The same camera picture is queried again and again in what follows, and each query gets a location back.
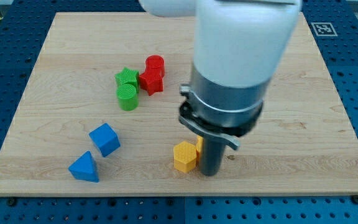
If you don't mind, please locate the silver tool mount with clamp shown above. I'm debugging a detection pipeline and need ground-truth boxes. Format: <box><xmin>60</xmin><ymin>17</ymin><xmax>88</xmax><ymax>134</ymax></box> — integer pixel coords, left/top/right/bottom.
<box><xmin>178</xmin><ymin>65</ymin><xmax>270</xmax><ymax>150</ymax></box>

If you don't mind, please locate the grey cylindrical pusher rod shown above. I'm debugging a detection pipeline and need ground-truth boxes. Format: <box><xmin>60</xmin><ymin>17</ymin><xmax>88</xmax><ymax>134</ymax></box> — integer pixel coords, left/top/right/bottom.
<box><xmin>199</xmin><ymin>138</ymin><xmax>226</xmax><ymax>176</ymax></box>

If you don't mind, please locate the blue triangle block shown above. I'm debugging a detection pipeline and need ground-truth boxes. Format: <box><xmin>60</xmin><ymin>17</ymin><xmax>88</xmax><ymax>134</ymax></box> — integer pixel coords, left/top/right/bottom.
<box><xmin>68</xmin><ymin>151</ymin><xmax>99</xmax><ymax>182</ymax></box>

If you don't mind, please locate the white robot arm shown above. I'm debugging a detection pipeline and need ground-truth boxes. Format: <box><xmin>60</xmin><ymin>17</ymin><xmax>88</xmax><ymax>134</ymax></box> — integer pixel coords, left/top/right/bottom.
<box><xmin>139</xmin><ymin>0</ymin><xmax>302</xmax><ymax>176</ymax></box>

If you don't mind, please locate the yellow hexagon block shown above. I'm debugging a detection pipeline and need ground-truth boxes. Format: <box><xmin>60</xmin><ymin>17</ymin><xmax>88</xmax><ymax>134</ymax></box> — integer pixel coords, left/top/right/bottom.
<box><xmin>173</xmin><ymin>141</ymin><xmax>197</xmax><ymax>173</ymax></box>

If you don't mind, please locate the red star block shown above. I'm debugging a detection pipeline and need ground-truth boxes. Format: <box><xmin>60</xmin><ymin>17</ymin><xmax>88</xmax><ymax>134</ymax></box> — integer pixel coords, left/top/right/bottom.
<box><xmin>139</xmin><ymin>70</ymin><xmax>163</xmax><ymax>96</ymax></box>

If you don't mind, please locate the red cylinder block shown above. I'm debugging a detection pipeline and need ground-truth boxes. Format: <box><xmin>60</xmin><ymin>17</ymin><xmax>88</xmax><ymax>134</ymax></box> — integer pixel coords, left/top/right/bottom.
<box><xmin>145</xmin><ymin>55</ymin><xmax>165</xmax><ymax>78</ymax></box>

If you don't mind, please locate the green cylinder block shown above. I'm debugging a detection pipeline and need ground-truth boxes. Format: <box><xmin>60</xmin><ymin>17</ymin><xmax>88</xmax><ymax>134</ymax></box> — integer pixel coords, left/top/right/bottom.
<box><xmin>116</xmin><ymin>84</ymin><xmax>139</xmax><ymax>111</ymax></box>

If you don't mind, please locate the green star block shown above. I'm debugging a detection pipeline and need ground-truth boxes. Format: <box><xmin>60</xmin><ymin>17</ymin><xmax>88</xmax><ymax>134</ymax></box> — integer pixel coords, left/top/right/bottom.
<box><xmin>114</xmin><ymin>67</ymin><xmax>139</xmax><ymax>92</ymax></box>

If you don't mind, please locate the blue cube block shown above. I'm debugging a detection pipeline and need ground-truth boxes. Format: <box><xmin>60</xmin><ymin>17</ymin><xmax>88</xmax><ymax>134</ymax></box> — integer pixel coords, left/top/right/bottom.
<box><xmin>89</xmin><ymin>123</ymin><xmax>121</xmax><ymax>157</ymax></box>

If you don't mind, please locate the wooden board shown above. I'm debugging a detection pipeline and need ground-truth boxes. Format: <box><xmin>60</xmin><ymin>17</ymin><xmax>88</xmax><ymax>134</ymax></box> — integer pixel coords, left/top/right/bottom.
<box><xmin>0</xmin><ymin>12</ymin><xmax>358</xmax><ymax>197</ymax></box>

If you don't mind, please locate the white fiducial marker tag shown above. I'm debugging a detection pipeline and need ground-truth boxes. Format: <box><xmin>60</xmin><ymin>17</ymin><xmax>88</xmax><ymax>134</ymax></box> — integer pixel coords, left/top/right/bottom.
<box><xmin>311</xmin><ymin>22</ymin><xmax>337</xmax><ymax>37</ymax></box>

